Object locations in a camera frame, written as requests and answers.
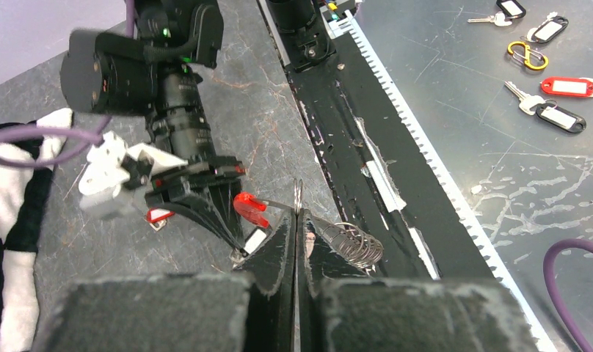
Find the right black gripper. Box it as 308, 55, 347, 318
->
145, 156, 246, 249

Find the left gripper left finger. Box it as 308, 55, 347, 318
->
236, 210, 297, 351

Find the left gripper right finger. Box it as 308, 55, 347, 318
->
296, 209, 365, 351

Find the metal keyring with red handle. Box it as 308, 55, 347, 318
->
231, 181, 384, 276

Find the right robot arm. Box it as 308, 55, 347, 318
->
60, 1, 245, 253

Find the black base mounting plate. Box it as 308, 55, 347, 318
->
258, 1, 496, 280

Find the black white checkered pillow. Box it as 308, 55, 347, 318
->
0, 107, 75, 352

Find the spare key black tag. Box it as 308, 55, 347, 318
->
522, 12, 570, 44
503, 81, 587, 134
467, 0, 527, 27

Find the yellow carabiner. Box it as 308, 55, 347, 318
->
506, 41, 550, 71

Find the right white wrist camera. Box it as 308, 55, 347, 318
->
78, 131, 189, 219

